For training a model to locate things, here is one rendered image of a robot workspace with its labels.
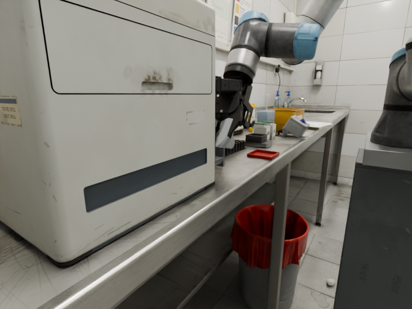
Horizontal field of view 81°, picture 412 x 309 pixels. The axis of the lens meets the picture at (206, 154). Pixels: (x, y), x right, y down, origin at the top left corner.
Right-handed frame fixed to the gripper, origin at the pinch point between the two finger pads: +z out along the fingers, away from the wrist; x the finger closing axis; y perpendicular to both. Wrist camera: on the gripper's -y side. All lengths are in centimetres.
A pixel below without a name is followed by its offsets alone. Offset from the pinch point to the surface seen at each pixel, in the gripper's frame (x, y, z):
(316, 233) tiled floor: -5, 170, 9
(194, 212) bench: -7.8, -12.4, 12.5
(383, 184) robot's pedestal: -32.0, 29.0, -5.5
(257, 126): 5.0, 31.9, -19.4
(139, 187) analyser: -4.2, -20.7, 11.4
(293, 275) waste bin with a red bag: -8, 86, 31
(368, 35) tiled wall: -16, 201, -197
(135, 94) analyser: -4.3, -26.1, 1.4
